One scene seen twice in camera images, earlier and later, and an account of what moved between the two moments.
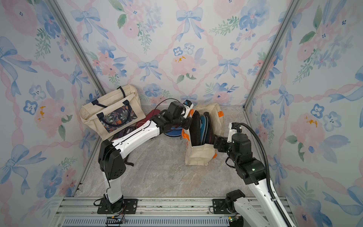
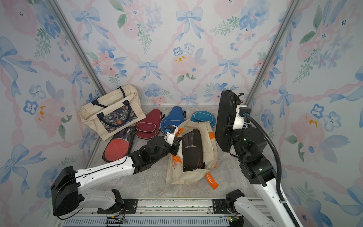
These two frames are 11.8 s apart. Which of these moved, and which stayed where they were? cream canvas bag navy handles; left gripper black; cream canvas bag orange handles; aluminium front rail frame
Moved: left gripper black; cream canvas bag orange handles
Stayed: cream canvas bag navy handles; aluminium front rail frame
